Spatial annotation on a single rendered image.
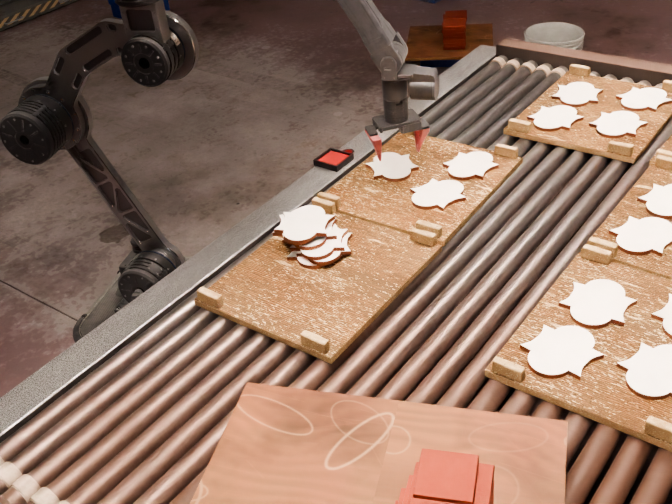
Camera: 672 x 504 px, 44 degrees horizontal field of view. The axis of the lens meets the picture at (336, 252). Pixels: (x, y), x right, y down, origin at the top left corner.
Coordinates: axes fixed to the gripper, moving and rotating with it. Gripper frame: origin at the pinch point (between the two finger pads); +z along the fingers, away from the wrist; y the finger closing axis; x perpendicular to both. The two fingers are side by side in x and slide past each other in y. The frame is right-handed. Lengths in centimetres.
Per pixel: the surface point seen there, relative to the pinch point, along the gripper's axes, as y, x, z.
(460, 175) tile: 12.9, -6.9, 6.0
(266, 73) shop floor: 16, 301, 100
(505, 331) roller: 0, -59, 9
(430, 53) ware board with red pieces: 105, 256, 90
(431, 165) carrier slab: 9.0, 2.3, 7.0
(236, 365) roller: -50, -49, 9
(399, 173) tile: -0.1, 0.1, 5.8
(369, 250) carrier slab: -16.4, -26.4, 6.7
